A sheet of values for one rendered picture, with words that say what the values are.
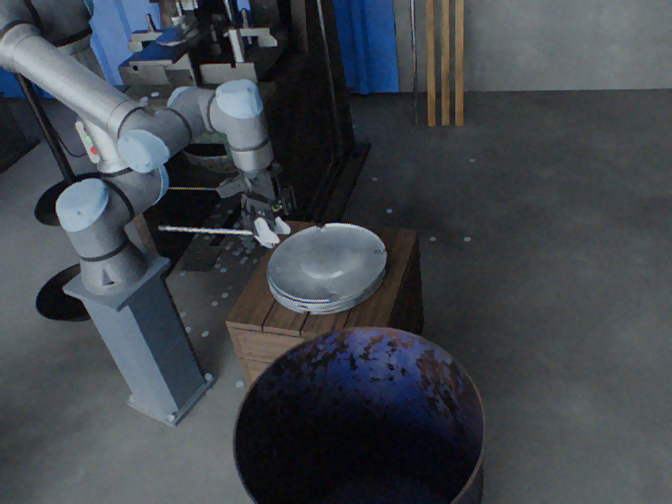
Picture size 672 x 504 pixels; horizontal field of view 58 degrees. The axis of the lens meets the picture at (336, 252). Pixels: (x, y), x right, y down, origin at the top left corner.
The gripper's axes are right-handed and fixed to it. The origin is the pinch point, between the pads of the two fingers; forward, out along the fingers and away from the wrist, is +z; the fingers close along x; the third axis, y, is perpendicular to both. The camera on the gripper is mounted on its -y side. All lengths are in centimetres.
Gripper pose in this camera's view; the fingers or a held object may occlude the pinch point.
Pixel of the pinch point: (268, 241)
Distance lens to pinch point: 130.8
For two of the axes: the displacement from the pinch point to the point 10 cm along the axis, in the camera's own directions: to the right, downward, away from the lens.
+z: 1.3, 7.7, 6.2
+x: 5.8, -5.7, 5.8
